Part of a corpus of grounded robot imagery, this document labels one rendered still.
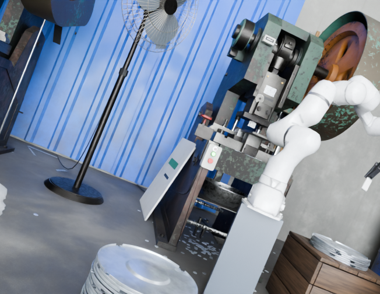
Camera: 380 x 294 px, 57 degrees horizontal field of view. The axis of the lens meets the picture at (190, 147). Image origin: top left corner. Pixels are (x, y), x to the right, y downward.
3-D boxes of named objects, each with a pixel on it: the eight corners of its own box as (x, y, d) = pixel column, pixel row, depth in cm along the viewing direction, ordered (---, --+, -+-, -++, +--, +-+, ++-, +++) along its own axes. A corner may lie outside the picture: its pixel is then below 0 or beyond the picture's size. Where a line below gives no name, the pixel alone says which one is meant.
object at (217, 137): (278, 168, 215) (282, 160, 215) (212, 140, 208) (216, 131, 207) (261, 162, 245) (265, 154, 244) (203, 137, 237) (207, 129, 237)
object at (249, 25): (251, 57, 212) (266, 23, 212) (234, 49, 210) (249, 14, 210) (240, 62, 234) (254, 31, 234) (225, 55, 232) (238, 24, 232)
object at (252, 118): (268, 131, 220) (272, 123, 220) (240, 119, 216) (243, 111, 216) (260, 130, 236) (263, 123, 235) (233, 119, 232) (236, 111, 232)
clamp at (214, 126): (232, 139, 222) (238, 123, 221) (208, 129, 219) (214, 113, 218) (229, 138, 227) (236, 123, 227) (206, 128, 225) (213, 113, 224)
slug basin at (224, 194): (250, 217, 213) (257, 202, 213) (199, 197, 207) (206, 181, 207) (235, 203, 247) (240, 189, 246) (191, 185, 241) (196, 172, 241)
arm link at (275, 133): (322, 95, 145) (288, 90, 160) (288, 143, 142) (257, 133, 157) (332, 112, 152) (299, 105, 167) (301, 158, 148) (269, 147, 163)
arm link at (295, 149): (289, 185, 137) (315, 126, 136) (257, 171, 152) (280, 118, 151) (306, 192, 143) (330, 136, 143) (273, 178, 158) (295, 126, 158)
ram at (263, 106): (271, 122, 214) (291, 77, 213) (250, 112, 212) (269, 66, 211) (261, 121, 231) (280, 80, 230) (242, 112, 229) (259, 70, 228)
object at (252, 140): (266, 161, 198) (275, 139, 197) (243, 152, 195) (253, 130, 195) (252, 156, 222) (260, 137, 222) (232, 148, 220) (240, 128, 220)
